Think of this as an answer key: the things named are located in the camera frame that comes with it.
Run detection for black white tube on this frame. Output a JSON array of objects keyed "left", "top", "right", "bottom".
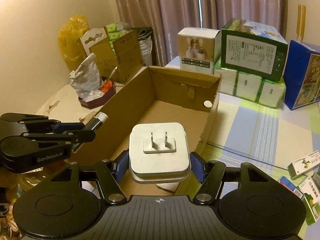
[{"left": 72, "top": 112, "right": 108, "bottom": 153}]

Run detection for white power adapter plug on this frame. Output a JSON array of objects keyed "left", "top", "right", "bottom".
[{"left": 129, "top": 122, "right": 191, "bottom": 184}]

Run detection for white ointment box with bird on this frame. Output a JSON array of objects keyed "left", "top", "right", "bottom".
[{"left": 287, "top": 150, "right": 320, "bottom": 179}]

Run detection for dark red wooden tray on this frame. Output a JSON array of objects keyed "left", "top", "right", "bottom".
[{"left": 78, "top": 80, "right": 116, "bottom": 109}]

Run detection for white crumpled bag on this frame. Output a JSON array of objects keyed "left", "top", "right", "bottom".
[{"left": 69, "top": 53, "right": 102, "bottom": 99}]

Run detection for checkered tablecloth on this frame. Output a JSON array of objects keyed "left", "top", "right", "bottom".
[{"left": 164, "top": 56, "right": 320, "bottom": 240}]

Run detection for open cardboard box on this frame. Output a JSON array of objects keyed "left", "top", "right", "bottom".
[{"left": 67, "top": 65, "right": 222, "bottom": 197}]

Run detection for small blue white box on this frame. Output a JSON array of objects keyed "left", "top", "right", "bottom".
[{"left": 278, "top": 176, "right": 304, "bottom": 199}]

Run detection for yellow plastic bag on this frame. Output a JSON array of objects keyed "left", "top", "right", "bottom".
[{"left": 57, "top": 14, "right": 89, "bottom": 71}]

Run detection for brown cardboard carton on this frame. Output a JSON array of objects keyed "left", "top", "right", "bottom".
[{"left": 78, "top": 27, "right": 143, "bottom": 84}]

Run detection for green tissue pack bundle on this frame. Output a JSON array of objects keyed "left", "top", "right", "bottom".
[{"left": 214, "top": 59, "right": 286, "bottom": 108}]

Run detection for green white medicine box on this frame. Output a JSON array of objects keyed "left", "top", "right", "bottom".
[{"left": 298, "top": 171, "right": 320, "bottom": 225}]

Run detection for white bucket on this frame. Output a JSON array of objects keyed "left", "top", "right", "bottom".
[{"left": 139, "top": 36, "right": 153, "bottom": 66}]

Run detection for white humidifier product box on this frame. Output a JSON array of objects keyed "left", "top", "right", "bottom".
[{"left": 177, "top": 27, "right": 221, "bottom": 74}]

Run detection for blue milk carton box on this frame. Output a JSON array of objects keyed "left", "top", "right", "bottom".
[{"left": 283, "top": 40, "right": 320, "bottom": 110}]

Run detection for green milk carton box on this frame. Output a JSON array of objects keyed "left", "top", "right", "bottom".
[{"left": 221, "top": 18, "right": 288, "bottom": 82}]

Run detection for pink curtain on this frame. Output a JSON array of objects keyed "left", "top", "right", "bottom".
[{"left": 116, "top": 0, "right": 287, "bottom": 66}]

